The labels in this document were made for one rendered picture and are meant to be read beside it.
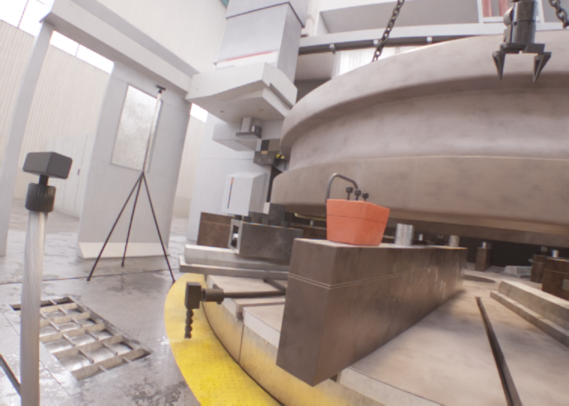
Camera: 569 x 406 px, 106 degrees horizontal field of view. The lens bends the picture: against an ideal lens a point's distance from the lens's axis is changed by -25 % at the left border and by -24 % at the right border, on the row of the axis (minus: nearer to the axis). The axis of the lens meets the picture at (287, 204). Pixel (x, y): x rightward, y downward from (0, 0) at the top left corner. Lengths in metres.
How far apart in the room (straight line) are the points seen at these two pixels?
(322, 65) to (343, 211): 4.94
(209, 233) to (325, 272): 2.45
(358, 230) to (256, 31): 4.13
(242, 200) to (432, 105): 3.92
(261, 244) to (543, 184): 1.56
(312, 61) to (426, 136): 4.38
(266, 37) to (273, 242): 3.29
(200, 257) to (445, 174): 1.49
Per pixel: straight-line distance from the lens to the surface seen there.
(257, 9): 4.95
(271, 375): 1.24
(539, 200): 1.37
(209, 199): 5.97
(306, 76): 5.61
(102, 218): 3.58
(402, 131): 1.67
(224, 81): 3.82
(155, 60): 3.92
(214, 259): 1.89
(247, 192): 4.95
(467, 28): 5.57
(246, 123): 4.36
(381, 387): 0.91
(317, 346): 0.74
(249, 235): 1.83
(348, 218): 0.80
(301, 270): 0.74
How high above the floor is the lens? 0.73
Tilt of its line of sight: 3 degrees up
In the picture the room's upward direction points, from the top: 8 degrees clockwise
